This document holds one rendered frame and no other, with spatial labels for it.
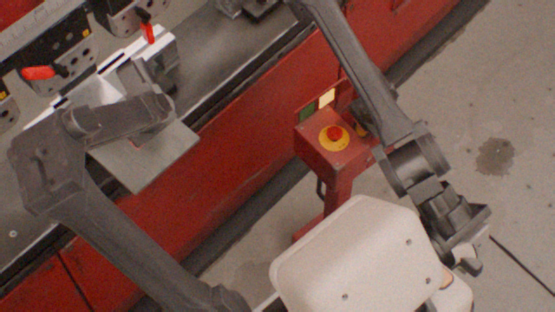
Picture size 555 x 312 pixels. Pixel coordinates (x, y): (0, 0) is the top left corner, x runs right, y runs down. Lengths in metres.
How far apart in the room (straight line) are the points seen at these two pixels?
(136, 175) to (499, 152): 1.58
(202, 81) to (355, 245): 0.87
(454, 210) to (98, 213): 0.60
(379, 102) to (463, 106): 1.64
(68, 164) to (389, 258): 0.46
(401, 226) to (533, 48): 2.11
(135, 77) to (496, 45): 1.94
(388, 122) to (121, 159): 0.59
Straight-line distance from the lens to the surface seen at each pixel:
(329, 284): 1.12
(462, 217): 1.37
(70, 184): 1.01
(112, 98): 1.77
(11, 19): 1.50
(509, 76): 3.11
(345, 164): 1.91
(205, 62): 1.95
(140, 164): 1.67
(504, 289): 2.69
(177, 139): 1.69
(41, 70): 1.56
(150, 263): 1.11
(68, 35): 1.61
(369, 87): 1.37
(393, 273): 1.17
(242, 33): 2.00
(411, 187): 1.35
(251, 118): 2.13
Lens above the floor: 2.43
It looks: 60 degrees down
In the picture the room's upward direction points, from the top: 1 degrees counter-clockwise
